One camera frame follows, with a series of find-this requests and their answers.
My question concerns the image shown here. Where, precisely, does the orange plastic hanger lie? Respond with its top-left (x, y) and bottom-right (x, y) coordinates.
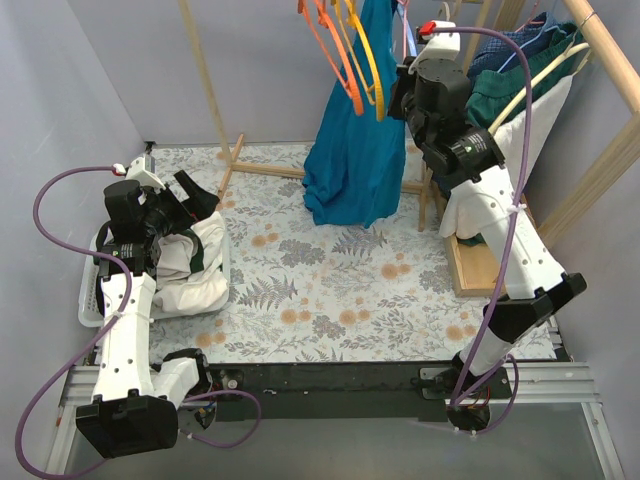
top-left (297, 0), bottom-right (365, 117)

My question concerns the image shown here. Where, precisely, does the light blue hanger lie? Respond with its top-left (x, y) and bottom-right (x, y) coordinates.
top-left (408, 19), bottom-right (417, 57)

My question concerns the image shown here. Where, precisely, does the dark green raglan shirt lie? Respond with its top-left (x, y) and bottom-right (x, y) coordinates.
top-left (157, 229), bottom-right (204, 277)

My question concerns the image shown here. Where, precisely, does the teal blue t shirt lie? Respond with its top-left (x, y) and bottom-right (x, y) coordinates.
top-left (302, 0), bottom-right (407, 230)

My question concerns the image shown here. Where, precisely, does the white t shirt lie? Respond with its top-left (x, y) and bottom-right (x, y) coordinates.
top-left (153, 212), bottom-right (230, 318)

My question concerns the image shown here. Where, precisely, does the yellow plastic hanger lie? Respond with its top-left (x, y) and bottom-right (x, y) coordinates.
top-left (331, 0), bottom-right (384, 122)

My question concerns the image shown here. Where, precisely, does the beige wooden hanger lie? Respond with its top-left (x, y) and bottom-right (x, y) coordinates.
top-left (437, 1), bottom-right (460, 22)

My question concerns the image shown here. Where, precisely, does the pink wire hanger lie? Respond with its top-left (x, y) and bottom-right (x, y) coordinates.
top-left (398, 0), bottom-right (411, 57)

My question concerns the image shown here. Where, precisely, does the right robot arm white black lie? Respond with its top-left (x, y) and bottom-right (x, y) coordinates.
top-left (388, 56), bottom-right (587, 398)

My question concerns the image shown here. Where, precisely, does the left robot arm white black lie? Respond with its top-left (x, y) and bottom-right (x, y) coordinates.
top-left (76, 171), bottom-right (219, 459)

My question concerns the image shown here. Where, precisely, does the cream plastic hanger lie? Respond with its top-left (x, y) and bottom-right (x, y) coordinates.
top-left (488, 42), bottom-right (592, 135)

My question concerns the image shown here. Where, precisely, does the blue checked shirt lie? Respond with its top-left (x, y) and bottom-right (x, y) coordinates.
top-left (469, 10), bottom-right (566, 79)

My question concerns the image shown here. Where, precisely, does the teal green garment right rack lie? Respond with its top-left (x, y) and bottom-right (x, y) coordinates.
top-left (462, 22), bottom-right (586, 249)

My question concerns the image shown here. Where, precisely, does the white garment right rack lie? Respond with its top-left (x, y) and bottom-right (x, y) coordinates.
top-left (438, 74), bottom-right (574, 240)

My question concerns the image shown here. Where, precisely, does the white plastic laundry basket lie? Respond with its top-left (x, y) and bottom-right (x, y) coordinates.
top-left (78, 233), bottom-right (231, 328)

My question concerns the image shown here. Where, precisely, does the floral table cloth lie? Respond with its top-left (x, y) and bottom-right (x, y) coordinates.
top-left (94, 137), bottom-right (559, 363)

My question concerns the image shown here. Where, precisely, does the wooden clothes rack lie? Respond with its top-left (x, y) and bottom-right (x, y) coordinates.
top-left (177, 0), bottom-right (640, 299)

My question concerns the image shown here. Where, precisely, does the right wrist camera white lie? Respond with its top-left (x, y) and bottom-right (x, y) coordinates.
top-left (408, 20), bottom-right (461, 75)

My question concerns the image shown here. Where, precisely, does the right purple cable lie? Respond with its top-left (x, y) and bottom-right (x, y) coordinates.
top-left (419, 24), bottom-right (531, 434)

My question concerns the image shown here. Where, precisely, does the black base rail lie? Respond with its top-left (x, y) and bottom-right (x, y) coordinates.
top-left (172, 361), bottom-right (511, 424)

